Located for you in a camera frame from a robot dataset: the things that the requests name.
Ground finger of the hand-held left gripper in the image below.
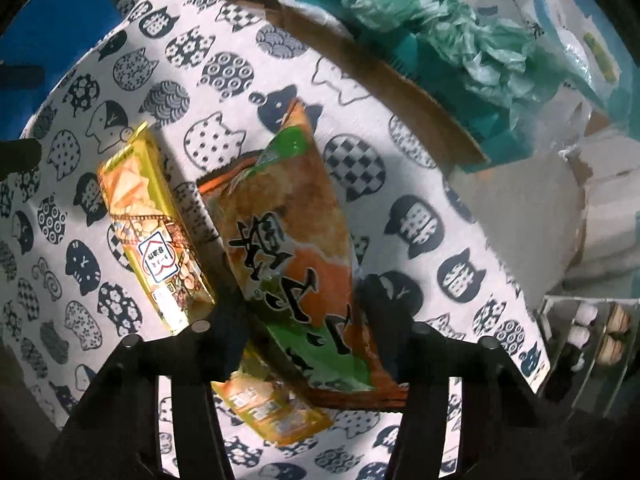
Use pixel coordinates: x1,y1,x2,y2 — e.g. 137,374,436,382
0,138,44,182
0,64,46,90

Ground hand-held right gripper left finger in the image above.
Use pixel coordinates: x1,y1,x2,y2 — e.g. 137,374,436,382
47,296,252,480

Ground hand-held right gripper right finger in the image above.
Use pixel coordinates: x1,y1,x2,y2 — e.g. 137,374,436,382
352,275,576,480

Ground blue cardboard box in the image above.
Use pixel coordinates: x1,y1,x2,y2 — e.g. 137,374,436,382
0,0,125,111

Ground orange green snack bag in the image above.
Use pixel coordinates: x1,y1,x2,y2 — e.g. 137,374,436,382
196,97,411,413

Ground orange yellow snack packet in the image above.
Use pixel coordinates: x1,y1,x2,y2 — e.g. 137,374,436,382
210,347,333,447

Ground shoe rack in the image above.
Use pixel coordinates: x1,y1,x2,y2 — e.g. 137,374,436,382
535,294,640,411

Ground cat print tablecloth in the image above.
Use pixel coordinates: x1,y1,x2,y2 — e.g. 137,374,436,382
0,0,551,480

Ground teal plastic bags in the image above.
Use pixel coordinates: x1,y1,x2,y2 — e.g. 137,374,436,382
295,0,536,162

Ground tan shoe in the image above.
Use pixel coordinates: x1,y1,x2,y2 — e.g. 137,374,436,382
607,304,636,333
599,335,628,366

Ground brown cardboard box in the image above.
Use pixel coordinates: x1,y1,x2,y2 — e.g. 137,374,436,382
170,0,491,173

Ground green plastic bags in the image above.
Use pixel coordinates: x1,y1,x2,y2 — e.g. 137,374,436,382
320,0,566,111

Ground blue white plastic bag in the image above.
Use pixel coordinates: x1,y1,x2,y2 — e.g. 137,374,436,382
530,0,626,111

